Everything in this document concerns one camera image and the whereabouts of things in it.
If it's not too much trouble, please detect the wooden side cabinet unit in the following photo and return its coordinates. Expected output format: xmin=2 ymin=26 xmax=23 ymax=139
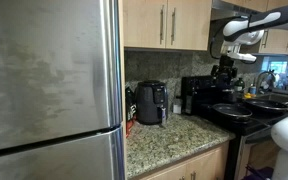
xmin=239 ymin=0 xmax=288 ymax=56

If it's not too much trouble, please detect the range hood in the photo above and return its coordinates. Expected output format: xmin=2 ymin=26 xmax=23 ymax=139
xmin=210 ymin=0 xmax=262 ymax=22

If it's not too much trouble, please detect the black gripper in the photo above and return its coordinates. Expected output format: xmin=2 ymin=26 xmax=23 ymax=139
xmin=211 ymin=54 xmax=239 ymax=84

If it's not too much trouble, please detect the black kitchen stove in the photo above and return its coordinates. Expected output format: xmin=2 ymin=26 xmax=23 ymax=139
xmin=180 ymin=74 xmax=288 ymax=180

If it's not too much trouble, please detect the steel kitchen sink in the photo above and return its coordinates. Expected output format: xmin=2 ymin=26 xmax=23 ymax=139
xmin=257 ymin=92 xmax=288 ymax=105

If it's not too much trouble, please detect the white wall outlet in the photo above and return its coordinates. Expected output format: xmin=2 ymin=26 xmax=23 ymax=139
xmin=172 ymin=103 xmax=182 ymax=115

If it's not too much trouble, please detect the tall wooden side panel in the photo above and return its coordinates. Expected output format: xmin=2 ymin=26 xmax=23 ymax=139
xmin=118 ymin=0 xmax=128 ymax=180

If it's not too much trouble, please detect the bright window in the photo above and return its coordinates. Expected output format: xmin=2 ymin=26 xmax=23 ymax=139
xmin=266 ymin=59 xmax=288 ymax=78

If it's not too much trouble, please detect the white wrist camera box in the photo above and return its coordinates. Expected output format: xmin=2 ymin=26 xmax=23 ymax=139
xmin=226 ymin=49 xmax=258 ymax=64

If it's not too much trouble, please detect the wooden base cabinet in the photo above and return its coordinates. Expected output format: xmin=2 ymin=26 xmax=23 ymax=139
xmin=139 ymin=142 xmax=230 ymax=180

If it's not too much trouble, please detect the black air fryer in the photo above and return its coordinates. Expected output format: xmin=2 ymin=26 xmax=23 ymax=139
xmin=135 ymin=79 xmax=169 ymax=126

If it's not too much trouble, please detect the dark oil bottle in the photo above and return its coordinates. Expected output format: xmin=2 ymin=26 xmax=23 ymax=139
xmin=183 ymin=94 xmax=194 ymax=116

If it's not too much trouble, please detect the metal bar door handle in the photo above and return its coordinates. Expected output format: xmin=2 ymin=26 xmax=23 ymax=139
xmin=170 ymin=7 xmax=177 ymax=46
xmin=159 ymin=4 xmax=165 ymax=46

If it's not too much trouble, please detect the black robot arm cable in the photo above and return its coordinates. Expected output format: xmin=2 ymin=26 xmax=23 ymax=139
xmin=209 ymin=15 xmax=248 ymax=62

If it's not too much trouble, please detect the chrome kitchen faucet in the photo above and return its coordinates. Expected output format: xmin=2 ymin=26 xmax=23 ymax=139
xmin=254 ymin=70 xmax=278 ymax=95

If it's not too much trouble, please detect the wooden cabinet over hood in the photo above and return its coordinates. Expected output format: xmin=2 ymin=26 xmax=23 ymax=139
xmin=222 ymin=0 xmax=269 ymax=13

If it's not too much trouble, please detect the green glass bottle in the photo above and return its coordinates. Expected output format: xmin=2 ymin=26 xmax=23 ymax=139
xmin=234 ymin=77 xmax=246 ymax=93

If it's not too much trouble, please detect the blue base platform cloth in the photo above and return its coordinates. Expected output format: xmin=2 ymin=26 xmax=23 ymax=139
xmin=244 ymin=165 xmax=275 ymax=180

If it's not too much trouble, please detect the stainless steel refrigerator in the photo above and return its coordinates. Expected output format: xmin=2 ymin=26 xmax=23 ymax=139
xmin=0 ymin=0 xmax=126 ymax=180

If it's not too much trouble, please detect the black red whey bag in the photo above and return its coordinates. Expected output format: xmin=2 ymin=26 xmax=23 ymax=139
xmin=125 ymin=84 xmax=139 ymax=138

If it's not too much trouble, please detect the black frying pan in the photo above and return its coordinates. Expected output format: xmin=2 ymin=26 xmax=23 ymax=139
xmin=243 ymin=98 xmax=288 ymax=113
xmin=212 ymin=102 xmax=272 ymax=128

